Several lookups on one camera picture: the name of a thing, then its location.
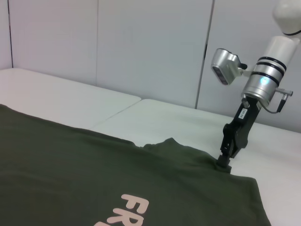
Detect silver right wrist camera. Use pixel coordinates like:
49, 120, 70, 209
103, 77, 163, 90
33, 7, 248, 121
210, 48, 248, 86

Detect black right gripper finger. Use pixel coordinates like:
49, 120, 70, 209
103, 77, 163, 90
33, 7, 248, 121
223, 150, 238, 170
216, 145, 228, 168

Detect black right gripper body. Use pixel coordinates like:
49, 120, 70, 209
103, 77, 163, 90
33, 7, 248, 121
221, 96, 262, 159

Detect dark green FREE T-shirt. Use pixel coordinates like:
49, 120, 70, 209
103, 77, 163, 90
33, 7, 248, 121
0, 103, 270, 226

